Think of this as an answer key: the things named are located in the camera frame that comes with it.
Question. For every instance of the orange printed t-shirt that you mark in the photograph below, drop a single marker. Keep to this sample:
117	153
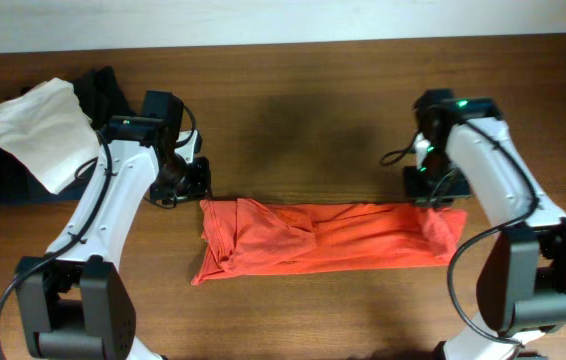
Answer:
247	238

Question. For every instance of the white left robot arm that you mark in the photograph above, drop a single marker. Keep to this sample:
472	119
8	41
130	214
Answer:
72	301

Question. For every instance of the black folded garment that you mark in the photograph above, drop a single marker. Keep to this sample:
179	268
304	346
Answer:
100	97

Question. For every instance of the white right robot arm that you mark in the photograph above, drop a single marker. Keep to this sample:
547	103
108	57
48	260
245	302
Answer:
463	147

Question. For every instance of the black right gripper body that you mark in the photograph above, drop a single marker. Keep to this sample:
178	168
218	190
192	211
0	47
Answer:
436	185

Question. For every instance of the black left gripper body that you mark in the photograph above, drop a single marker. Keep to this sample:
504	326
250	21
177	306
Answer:
195	180

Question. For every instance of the white folded cloth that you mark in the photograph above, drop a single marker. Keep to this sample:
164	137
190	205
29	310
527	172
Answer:
47	131

